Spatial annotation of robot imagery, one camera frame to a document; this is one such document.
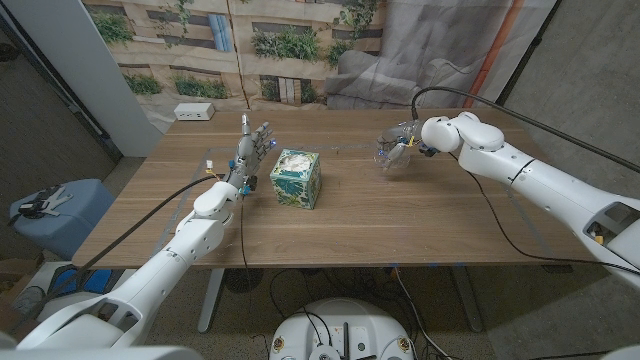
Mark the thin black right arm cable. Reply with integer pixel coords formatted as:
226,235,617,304
447,149,640,277

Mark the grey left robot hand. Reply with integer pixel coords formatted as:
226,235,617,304
223,112,278,197

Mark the white robot torso base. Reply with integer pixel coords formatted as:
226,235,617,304
268,298,415,360

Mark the white and blue floor device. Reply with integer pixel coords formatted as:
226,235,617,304
22,262,136,314

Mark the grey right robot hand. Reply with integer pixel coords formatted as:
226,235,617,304
378,119,426,162

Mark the round black floor base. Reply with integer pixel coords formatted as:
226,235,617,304
223,268,265,295

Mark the blue padded stool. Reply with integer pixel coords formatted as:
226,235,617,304
8,178,117,261

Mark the grey table leg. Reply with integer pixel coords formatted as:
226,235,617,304
452,264,485,334

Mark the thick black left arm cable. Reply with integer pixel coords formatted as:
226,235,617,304
4,173,226,336

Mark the teal floral tissue box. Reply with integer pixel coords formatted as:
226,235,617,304
269,148,322,211

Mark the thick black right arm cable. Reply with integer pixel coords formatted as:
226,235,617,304
410,85,640,175

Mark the black and grey strapped device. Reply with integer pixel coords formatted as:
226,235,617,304
7,184,74,221

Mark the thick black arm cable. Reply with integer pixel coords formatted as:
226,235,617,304
410,85,640,175
4,173,226,336

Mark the white floor cable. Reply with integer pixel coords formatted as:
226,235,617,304
393,267,441,360

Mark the white pillar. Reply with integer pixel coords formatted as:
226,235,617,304
2,0,165,159

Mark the black floor cable tangle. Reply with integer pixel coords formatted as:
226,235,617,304
268,268,401,321

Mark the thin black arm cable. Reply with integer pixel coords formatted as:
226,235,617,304
238,192,251,301
447,149,640,277

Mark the brown cardboard box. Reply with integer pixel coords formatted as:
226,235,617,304
0,252,46,331

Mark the clear glass beaker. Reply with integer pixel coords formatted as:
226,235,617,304
373,123,414,170

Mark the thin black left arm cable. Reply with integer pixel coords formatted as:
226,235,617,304
238,192,251,301

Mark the printed fabric backdrop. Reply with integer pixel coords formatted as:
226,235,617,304
82,0,559,134

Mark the white power strip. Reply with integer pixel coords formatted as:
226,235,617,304
173,102,216,122

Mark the black backdrop frame pole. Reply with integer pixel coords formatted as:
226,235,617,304
493,0,564,109

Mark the white table leg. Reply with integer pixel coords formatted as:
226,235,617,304
197,268,226,335

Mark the grey tape outline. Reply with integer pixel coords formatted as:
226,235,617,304
152,141,556,264

